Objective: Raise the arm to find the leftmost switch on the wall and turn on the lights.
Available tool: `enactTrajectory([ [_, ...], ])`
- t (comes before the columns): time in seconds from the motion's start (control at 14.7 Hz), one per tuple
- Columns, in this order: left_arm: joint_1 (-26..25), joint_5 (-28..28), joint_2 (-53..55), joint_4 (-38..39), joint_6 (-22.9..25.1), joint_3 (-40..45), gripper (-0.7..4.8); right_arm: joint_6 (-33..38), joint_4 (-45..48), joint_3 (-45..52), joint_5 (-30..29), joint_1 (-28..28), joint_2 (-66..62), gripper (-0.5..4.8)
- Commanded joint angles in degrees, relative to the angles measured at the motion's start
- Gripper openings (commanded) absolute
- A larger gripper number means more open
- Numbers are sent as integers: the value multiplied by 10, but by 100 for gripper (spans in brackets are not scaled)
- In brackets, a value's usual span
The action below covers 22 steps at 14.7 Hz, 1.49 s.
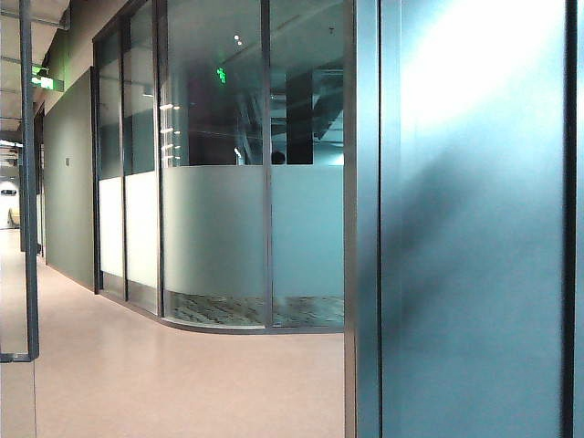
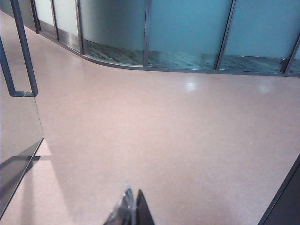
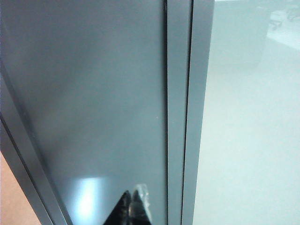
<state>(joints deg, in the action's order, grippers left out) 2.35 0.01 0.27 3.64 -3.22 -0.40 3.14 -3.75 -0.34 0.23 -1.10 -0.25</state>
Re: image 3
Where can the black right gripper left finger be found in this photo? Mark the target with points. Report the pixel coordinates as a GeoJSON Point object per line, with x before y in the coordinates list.
{"type": "Point", "coordinates": [122, 211]}

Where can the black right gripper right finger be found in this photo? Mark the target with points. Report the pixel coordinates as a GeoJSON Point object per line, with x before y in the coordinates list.
{"type": "Point", "coordinates": [139, 211]}

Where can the grey door panel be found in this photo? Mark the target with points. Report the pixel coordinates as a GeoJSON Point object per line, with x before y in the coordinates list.
{"type": "Point", "coordinates": [93, 93]}

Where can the grey metal door jamb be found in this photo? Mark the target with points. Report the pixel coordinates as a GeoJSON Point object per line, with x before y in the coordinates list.
{"type": "Point", "coordinates": [185, 93]}

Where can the frosted glass panel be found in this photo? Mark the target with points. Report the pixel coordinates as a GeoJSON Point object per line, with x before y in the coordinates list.
{"type": "Point", "coordinates": [253, 129]}

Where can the office chair behind glass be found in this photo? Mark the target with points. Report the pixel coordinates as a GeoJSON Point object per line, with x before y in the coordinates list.
{"type": "Point", "coordinates": [279, 20]}

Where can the grey metal frame post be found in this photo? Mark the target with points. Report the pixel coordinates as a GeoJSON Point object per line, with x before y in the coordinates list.
{"type": "Point", "coordinates": [28, 164]}

